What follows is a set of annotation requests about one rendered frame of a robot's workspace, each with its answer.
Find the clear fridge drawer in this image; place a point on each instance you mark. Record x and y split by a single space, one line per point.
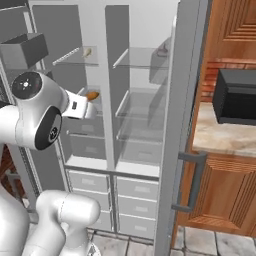
87 128
87 146
140 150

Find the glass fridge shelf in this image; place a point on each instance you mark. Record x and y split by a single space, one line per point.
80 58
140 105
140 58

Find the tan fish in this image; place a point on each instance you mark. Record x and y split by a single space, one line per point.
87 52

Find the grey fridge door with bins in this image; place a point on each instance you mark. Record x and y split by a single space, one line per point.
46 170

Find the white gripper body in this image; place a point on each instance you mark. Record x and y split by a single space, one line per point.
90 110

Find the white freezer drawer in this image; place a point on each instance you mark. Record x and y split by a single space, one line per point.
88 181
95 199
136 226
137 207
106 220
137 188

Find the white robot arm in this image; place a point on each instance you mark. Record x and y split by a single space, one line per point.
36 110

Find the wooden wall cupboard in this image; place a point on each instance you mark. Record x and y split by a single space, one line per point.
233 30

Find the brown grey food item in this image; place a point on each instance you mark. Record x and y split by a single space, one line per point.
163 50

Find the wooden base cupboard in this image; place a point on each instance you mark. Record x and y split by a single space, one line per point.
226 196

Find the orange food item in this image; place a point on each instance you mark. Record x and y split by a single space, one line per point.
93 95

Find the grey fridge cabinet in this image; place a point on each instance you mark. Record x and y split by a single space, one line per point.
108 100

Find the black microwave oven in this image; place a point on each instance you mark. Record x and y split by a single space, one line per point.
236 96

